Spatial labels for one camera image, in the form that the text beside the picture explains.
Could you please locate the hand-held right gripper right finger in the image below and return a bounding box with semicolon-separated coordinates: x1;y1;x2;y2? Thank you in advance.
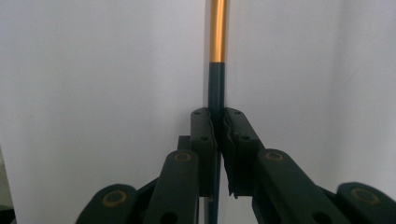
220;106;266;199

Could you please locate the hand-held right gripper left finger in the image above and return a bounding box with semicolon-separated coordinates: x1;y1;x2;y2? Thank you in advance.
177;106;219;199

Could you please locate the black gold-ferruled brush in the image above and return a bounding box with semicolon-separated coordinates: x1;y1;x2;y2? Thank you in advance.
204;0;230;224

